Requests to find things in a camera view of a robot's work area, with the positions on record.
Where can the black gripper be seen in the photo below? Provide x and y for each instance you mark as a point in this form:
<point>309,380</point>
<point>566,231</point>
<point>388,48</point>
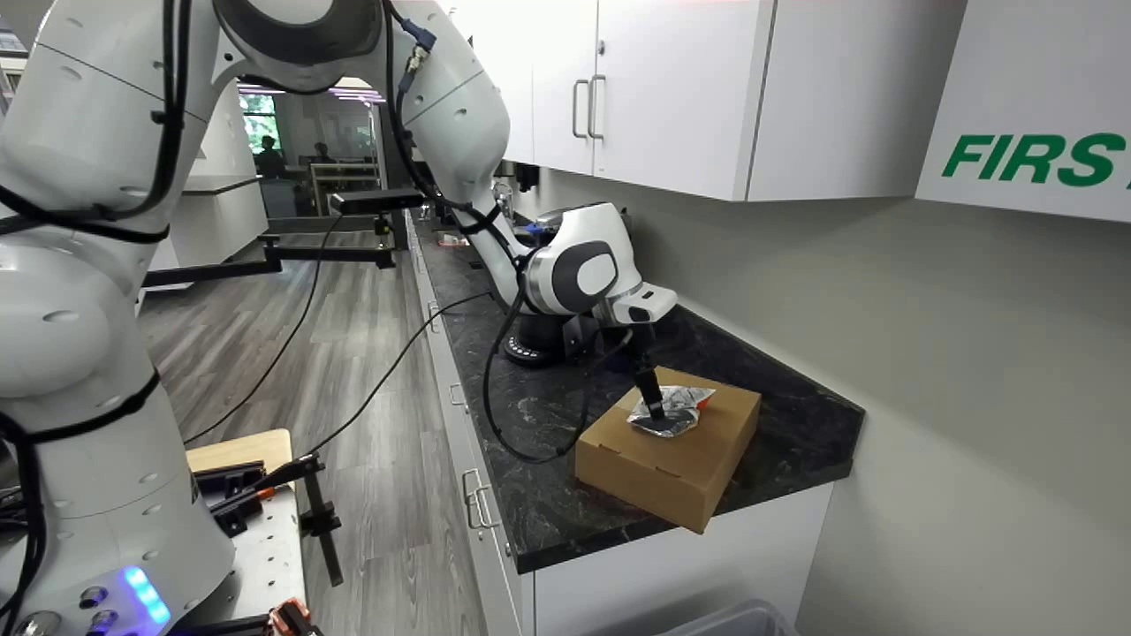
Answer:
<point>619,343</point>

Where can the silver snack packet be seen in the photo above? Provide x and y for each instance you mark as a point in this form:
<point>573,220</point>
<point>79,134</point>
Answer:
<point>695,401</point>

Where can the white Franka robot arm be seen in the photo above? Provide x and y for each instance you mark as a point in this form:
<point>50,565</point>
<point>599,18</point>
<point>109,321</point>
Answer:
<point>72,332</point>

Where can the white waste bin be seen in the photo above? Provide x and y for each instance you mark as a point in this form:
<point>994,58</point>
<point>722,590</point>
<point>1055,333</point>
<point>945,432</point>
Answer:
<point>725,620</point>

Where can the brown cardboard box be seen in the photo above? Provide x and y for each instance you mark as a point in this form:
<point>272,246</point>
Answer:
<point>665,466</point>

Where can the white base cabinet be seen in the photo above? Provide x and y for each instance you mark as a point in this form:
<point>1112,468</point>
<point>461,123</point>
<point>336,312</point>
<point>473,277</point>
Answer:
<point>660,571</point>

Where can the black clamp stand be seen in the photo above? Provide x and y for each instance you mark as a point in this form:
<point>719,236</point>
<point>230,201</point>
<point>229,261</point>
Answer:
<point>318,519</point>

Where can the wooden background table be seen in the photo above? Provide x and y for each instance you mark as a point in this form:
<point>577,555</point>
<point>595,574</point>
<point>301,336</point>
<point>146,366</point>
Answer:
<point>347,180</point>

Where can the wooden board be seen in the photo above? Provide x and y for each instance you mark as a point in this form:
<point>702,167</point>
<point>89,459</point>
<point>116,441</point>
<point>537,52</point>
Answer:
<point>243,449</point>

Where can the metal robot table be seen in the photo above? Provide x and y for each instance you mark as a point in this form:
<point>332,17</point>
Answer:
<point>266,561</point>

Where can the person in background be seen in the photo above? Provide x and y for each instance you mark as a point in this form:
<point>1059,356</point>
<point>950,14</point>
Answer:
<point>266,162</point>

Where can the white office desk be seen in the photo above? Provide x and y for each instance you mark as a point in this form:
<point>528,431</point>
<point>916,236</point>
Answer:
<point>225,226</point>

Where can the white first aid cabinet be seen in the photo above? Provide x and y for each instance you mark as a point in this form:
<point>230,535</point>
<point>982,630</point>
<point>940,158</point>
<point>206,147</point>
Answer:
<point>1037,84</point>

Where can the white wall cabinet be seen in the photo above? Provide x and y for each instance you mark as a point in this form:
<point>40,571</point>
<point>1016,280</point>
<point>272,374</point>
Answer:
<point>672,84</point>

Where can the black stereo camera bar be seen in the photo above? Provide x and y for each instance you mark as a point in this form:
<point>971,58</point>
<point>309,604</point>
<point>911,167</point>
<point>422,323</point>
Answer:
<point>377,201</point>

